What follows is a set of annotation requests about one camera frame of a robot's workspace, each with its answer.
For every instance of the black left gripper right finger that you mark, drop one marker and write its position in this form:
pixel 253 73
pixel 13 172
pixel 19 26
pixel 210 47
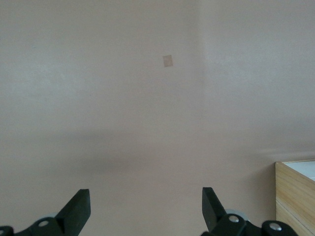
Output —
pixel 214 211

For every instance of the small brown tape square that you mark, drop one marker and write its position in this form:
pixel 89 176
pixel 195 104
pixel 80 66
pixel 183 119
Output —
pixel 167 61

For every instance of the light wooden drawer cabinet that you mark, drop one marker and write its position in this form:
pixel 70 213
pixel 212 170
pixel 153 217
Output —
pixel 295 196

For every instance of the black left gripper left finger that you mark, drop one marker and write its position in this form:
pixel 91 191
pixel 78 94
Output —
pixel 71 216

